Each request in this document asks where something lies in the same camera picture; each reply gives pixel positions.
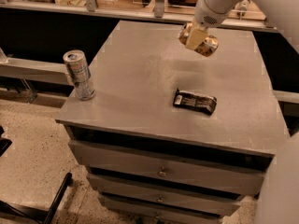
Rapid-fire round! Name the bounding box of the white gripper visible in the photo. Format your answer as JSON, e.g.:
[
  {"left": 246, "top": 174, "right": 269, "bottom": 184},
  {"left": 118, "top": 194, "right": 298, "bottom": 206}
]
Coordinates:
[{"left": 185, "top": 0, "right": 242, "bottom": 50}]

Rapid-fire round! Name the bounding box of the orange soda can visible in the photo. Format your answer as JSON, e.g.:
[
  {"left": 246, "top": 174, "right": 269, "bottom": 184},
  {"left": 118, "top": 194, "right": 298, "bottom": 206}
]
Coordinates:
[{"left": 178, "top": 22, "right": 219, "bottom": 57}]

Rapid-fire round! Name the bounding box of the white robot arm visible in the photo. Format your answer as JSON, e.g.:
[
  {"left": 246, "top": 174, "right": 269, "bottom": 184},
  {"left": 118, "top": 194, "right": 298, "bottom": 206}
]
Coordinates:
[{"left": 194, "top": 0, "right": 299, "bottom": 224}]

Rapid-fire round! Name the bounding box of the tall silver drink can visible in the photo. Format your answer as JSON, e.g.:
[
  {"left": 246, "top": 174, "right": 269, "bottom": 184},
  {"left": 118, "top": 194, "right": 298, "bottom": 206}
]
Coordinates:
[{"left": 63, "top": 49, "right": 95, "bottom": 100}]

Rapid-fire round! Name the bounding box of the black snack bar packet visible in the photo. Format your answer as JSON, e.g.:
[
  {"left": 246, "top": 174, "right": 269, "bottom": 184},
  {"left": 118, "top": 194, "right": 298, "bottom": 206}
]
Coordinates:
[{"left": 173, "top": 90, "right": 217, "bottom": 115}]

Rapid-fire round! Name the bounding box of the grey drawer cabinet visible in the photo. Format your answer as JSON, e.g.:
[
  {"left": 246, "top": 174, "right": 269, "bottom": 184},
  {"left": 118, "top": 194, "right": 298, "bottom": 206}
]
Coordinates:
[{"left": 58, "top": 21, "right": 289, "bottom": 224}]

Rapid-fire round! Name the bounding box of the black chair leg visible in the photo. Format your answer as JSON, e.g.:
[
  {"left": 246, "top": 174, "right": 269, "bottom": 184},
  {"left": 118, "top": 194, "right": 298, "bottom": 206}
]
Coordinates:
[{"left": 0, "top": 172, "right": 74, "bottom": 224}]

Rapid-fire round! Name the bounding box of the grey metal shelf rail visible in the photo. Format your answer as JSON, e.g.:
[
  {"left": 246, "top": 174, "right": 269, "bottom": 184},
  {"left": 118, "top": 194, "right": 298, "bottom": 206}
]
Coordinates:
[{"left": 0, "top": 58, "right": 72, "bottom": 85}]

